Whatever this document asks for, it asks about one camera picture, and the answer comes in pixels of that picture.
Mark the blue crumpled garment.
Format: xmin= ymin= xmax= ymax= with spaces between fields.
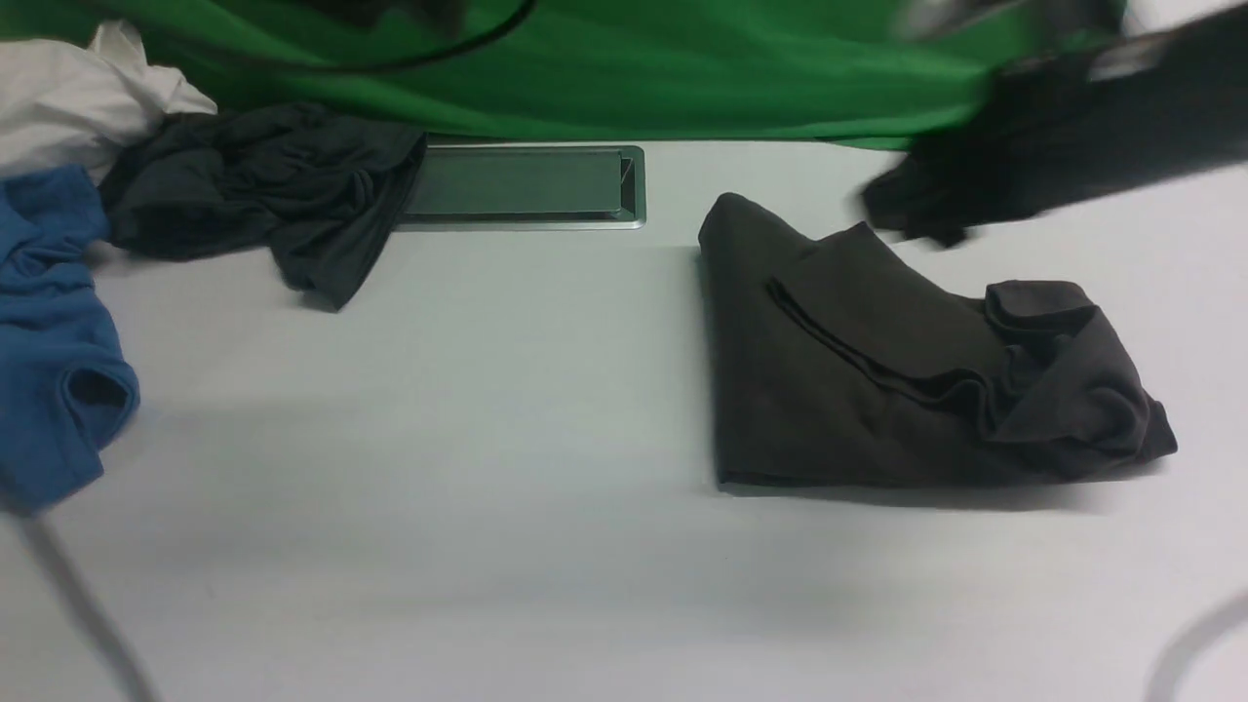
xmin=1 ymin=165 xmax=141 ymax=513

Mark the dark teal crumpled garment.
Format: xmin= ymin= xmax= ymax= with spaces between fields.
xmin=99 ymin=102 xmax=427 ymax=311

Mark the green backdrop cloth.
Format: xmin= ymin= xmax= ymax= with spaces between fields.
xmin=0 ymin=0 xmax=1127 ymax=150

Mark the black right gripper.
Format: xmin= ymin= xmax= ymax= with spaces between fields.
xmin=861 ymin=5 xmax=1247 ymax=249

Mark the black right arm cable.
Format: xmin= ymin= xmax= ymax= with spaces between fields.
xmin=1146 ymin=590 xmax=1248 ymax=702

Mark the white crumpled garment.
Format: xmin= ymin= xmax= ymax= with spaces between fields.
xmin=1 ymin=19 xmax=217 ymax=182

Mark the metal table cable hatch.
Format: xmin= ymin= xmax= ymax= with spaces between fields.
xmin=397 ymin=142 xmax=646 ymax=232

